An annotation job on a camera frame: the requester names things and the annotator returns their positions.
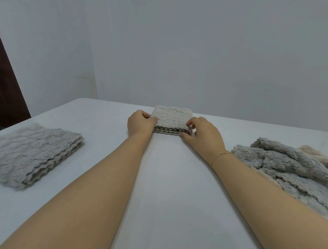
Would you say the taupe fluffy towel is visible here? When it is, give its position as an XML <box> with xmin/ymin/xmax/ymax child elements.
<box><xmin>149</xmin><ymin>105</ymin><xmax>194</xmax><ymax>138</ymax></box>
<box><xmin>0</xmin><ymin>121</ymin><xmax>86</xmax><ymax>194</ymax></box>

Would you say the person's left hand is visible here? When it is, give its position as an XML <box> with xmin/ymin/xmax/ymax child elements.
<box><xmin>126</xmin><ymin>109</ymin><xmax>158</xmax><ymax>139</ymax></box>

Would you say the thin gold bracelet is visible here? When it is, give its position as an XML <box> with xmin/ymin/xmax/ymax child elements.
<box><xmin>210</xmin><ymin>151</ymin><xmax>231</xmax><ymax>169</ymax></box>

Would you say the person's left forearm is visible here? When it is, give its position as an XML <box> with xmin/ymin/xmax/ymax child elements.
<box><xmin>0</xmin><ymin>127</ymin><xmax>153</xmax><ymax>249</ymax></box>

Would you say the person's right hand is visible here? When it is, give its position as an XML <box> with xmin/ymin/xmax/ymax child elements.
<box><xmin>179</xmin><ymin>116</ymin><xmax>231</xmax><ymax>166</ymax></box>

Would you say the dark brown wooden door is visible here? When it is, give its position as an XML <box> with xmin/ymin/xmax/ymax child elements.
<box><xmin>0</xmin><ymin>23</ymin><xmax>36</xmax><ymax>128</ymax></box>

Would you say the white glossy table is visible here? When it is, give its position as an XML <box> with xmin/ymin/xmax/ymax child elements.
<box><xmin>0</xmin><ymin>94</ymin><xmax>328</xmax><ymax>249</ymax></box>

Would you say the person's right forearm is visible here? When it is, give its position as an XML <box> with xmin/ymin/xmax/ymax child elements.
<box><xmin>207</xmin><ymin>152</ymin><xmax>328</xmax><ymax>249</ymax></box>

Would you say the blue-grey fluffy towel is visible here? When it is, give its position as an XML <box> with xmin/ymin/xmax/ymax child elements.
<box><xmin>228</xmin><ymin>136</ymin><xmax>328</xmax><ymax>218</ymax></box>

